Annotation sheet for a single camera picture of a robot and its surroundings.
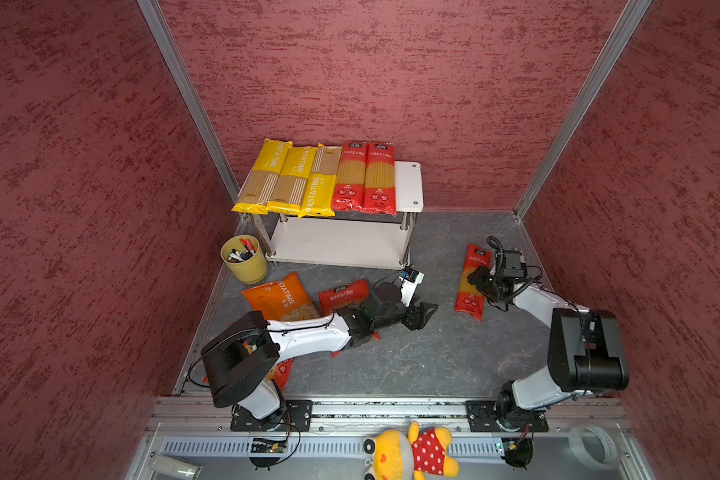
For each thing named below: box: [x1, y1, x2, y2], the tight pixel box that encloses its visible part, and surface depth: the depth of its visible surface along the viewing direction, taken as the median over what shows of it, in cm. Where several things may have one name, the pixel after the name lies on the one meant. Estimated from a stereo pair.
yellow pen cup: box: [220, 234, 268, 285], surface depth 95 cm
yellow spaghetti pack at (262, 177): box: [231, 138, 293, 215], surface depth 81 cm
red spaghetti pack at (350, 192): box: [332, 141, 367, 212], surface depth 79 cm
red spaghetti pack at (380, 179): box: [363, 142, 397, 216], surface depth 79 cm
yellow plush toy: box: [363, 421, 460, 480], surface depth 66 cm
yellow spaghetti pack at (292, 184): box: [266, 146, 319, 216], surface depth 79 cm
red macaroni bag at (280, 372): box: [266, 358, 294, 390], surface depth 80 cm
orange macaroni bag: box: [242, 271, 321, 321], surface depth 91 cm
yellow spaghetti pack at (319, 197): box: [298, 143, 343, 219], surface depth 78 cm
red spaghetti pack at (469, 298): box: [454, 244, 492, 322], surface depth 96 cm
